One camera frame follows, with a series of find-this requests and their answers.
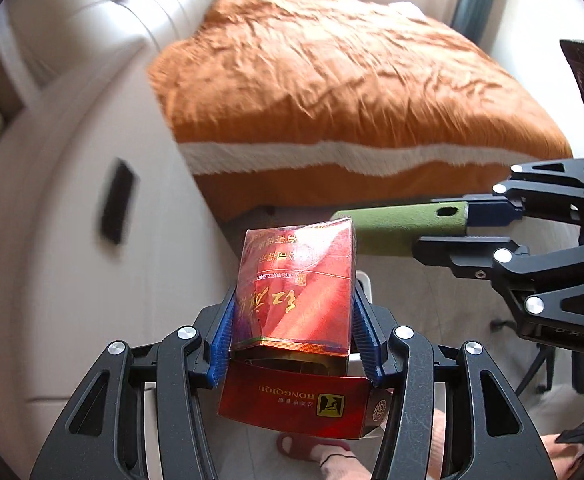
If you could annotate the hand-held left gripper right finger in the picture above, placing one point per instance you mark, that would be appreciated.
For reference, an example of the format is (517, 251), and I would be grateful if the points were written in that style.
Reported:
(367, 342)

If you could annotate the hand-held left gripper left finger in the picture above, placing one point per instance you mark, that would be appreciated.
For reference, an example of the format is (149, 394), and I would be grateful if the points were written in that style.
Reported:
(220, 345)

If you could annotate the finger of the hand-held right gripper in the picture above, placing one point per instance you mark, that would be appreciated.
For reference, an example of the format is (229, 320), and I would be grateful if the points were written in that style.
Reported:
(472, 256)
(494, 212)

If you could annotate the white plastic bin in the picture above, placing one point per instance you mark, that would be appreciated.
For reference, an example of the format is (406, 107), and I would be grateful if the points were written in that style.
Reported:
(364, 284)

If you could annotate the red cigarette box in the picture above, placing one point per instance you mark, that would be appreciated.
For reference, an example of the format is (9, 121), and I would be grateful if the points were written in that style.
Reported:
(297, 305)

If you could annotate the black stand legs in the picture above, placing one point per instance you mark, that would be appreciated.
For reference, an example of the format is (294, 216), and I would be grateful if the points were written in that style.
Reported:
(537, 370)

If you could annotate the pink slipper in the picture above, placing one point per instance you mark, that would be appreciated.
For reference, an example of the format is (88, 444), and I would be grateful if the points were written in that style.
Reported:
(297, 447)

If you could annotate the person's foot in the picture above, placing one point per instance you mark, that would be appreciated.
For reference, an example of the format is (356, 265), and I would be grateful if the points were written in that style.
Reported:
(344, 467)

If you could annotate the person's pink clothing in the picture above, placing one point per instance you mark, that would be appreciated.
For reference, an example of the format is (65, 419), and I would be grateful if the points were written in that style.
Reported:
(572, 462)

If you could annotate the black rectangular patch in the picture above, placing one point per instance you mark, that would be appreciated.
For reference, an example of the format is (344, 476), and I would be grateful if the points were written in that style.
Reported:
(117, 200)

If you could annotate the orange blanket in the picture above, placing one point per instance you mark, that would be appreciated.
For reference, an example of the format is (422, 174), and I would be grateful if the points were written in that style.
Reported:
(347, 85)

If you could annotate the teal curtain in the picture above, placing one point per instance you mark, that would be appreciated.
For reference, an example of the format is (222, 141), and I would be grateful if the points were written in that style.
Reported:
(472, 5)

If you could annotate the cream padded bed frame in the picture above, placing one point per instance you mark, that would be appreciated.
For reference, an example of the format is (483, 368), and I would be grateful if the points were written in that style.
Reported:
(62, 285)

